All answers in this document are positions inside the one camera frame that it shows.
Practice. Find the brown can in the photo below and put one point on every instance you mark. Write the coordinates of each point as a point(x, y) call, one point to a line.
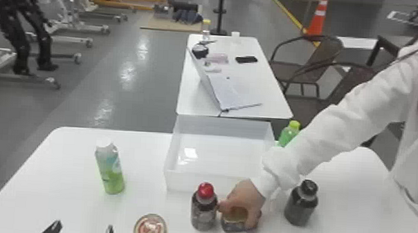
point(232, 224)

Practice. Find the red can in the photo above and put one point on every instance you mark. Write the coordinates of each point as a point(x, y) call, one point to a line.
point(150, 230)

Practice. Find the black bottle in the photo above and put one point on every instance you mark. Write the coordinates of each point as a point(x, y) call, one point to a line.
point(301, 204)

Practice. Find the pale green bottle white cap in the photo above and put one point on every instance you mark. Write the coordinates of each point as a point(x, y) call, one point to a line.
point(110, 169)

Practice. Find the person's hand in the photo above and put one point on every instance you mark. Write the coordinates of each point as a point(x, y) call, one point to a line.
point(242, 197)

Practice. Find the dark bottle red cap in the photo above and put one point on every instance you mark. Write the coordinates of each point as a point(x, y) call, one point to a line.
point(203, 211)

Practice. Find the bright green bottle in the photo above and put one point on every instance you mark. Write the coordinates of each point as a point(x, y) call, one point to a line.
point(288, 134)

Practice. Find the clear box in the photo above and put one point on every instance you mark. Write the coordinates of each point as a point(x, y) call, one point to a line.
point(213, 157)

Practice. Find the person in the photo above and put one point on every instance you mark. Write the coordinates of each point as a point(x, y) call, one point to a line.
point(358, 115)

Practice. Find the brown chair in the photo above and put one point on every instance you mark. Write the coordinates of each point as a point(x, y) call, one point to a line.
point(306, 68)
point(326, 99)

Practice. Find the white side table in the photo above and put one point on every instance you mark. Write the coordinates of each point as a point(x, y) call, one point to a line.
point(243, 83)

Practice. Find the black phone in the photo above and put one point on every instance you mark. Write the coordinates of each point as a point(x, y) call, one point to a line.
point(246, 59)

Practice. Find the clear bottle yellow cap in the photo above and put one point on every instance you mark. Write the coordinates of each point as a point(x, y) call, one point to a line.
point(206, 31)

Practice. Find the orange cone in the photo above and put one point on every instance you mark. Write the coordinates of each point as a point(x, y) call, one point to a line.
point(319, 15)

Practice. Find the black post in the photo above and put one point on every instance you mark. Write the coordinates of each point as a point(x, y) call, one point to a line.
point(220, 12)

